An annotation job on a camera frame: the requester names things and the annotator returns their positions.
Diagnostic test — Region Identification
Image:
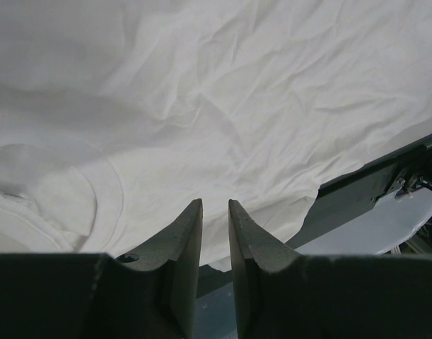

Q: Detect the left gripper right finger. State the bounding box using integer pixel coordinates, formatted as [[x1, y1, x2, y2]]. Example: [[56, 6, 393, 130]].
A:
[[228, 200, 308, 338]]

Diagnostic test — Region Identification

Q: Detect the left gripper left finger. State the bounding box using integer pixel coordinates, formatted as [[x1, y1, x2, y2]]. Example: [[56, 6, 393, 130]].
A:
[[105, 198, 203, 338]]

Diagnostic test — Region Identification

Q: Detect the white t shirt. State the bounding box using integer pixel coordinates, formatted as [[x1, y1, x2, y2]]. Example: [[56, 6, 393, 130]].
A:
[[0, 1, 432, 270]]

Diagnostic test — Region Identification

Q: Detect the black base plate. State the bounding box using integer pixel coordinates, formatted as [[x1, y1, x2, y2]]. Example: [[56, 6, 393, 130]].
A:
[[194, 129, 432, 301]]

